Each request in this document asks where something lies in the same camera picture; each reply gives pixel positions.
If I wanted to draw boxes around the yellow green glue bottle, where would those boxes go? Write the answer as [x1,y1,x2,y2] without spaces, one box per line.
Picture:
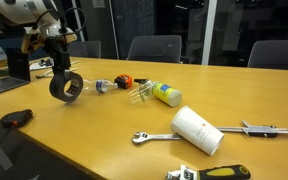
[151,80,182,107]

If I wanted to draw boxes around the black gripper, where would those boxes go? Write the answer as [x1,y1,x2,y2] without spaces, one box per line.
[44,37,78,95]

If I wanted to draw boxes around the black masking tape roll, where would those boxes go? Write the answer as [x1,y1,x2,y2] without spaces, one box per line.
[49,71,83,102]

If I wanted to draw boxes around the grey office chair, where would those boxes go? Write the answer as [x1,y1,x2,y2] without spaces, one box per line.
[127,35,182,63]
[248,40,288,70]
[68,41,101,58]

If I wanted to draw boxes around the clear plastic water bottle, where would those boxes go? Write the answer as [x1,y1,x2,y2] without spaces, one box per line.
[83,79,118,93]

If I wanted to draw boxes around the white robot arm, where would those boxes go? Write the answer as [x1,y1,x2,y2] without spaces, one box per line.
[0,0,83,101]

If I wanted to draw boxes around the white paper cup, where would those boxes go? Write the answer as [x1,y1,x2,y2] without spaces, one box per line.
[171,106,224,156]

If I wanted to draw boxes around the grey office chair middle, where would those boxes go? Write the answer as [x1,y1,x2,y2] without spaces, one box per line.
[127,35,182,63]

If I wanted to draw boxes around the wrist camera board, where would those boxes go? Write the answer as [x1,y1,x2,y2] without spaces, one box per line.
[21,33,77,54]

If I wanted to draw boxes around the orange black tape measure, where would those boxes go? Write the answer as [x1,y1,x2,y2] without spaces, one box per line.
[114,74,132,89]

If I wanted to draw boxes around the silver open-end wrench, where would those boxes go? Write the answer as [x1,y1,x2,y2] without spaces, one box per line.
[131,131,181,145]

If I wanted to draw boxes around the yellow black adjustable wrench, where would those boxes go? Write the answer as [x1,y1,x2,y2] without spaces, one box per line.
[165,164,251,180]

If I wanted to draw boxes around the black orange handheld device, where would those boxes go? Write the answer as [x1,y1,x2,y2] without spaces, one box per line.
[1,109,33,129]

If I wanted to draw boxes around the white paper with glasses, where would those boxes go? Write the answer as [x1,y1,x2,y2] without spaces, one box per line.
[29,58,54,71]

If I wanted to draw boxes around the grey open laptop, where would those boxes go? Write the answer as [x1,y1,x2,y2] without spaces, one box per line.
[0,48,31,93]

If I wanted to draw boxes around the clear plastic cup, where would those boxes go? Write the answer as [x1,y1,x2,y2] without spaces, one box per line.
[128,79,154,104]

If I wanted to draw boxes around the grey office chair right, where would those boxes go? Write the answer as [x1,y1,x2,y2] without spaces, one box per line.
[248,40,288,70]

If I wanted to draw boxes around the grey office chair left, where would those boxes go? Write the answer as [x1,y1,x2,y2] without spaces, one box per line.
[68,41,101,58]

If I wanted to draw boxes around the silver vernier caliper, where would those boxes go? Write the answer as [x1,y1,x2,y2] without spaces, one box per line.
[217,120,288,138]

